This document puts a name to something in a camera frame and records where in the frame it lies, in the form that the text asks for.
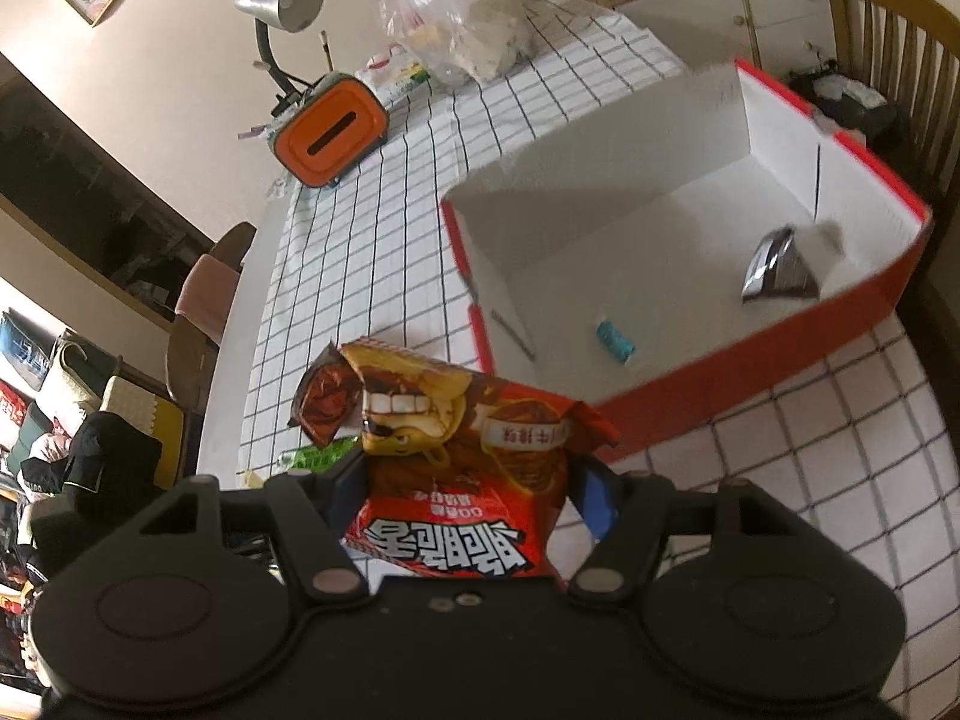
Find wooden slatted chair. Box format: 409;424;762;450
830;0;958;199

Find clear plastic bag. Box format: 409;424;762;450
379;0;534;88

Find dark crinkled snack packet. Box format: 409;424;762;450
740;226;820;302

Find white sideboard cabinet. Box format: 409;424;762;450
610;0;836;78

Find black jacket on chair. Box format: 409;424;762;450
18;411;163;527

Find red white cardboard box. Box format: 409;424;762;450
441;62;932;455

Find silver desk lamp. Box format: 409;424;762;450
233;0;324;115

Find checkered white tablecloth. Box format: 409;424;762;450
228;0;958;718

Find wooden chair with pink cushion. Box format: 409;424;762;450
166;221;257;415

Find red cartoon snack bag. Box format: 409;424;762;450
340;340;620;578

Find small teal candy packet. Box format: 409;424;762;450
596;317;636;366

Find brown foil snack packet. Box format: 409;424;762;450
288;343;361;449

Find orange teal tissue box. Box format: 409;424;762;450
270;71;389;187

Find green snack packet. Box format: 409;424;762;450
281;436;356;473

